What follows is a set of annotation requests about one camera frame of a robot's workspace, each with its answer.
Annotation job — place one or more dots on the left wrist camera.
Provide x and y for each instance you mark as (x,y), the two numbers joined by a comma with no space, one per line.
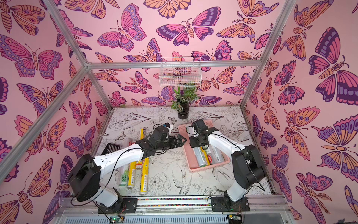
(169,127)

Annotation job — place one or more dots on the clear white wrap roll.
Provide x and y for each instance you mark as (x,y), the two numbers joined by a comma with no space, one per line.
(218,154)

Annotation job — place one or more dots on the long yellow wrap roll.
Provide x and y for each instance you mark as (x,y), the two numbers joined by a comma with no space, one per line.
(142,133)

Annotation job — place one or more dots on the yellow wrap roll left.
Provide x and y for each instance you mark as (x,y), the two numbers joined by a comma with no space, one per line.
(132,174)

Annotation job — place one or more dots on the potted green plant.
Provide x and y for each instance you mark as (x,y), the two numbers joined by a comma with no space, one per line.
(184,96)

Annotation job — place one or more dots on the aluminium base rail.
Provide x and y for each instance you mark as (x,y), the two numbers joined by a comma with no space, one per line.
(256,209)

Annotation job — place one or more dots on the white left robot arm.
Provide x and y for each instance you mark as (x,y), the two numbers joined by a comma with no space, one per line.
(85,177)

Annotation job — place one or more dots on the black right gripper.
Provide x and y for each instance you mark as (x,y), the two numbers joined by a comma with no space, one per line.
(196,140)

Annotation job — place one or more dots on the yellow red wrap roll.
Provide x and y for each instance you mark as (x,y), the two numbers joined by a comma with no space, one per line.
(205,156)

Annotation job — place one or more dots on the white wire wall basket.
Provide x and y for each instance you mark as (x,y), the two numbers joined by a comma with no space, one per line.
(180,72)

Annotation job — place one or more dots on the white green roll far left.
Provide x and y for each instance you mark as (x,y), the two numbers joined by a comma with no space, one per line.
(123,175)

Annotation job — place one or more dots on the yellow wrap roll front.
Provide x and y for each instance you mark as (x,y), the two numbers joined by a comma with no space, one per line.
(144,177)

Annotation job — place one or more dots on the black slotted scoop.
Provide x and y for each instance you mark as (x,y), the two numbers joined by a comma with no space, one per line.
(110,148)

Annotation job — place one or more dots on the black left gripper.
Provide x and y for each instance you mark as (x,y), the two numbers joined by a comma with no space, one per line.
(174,143)

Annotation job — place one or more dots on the pink perforated plastic basket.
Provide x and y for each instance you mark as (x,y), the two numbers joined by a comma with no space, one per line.
(193,167)

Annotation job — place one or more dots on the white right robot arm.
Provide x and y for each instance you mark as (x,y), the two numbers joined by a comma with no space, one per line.
(247,163)

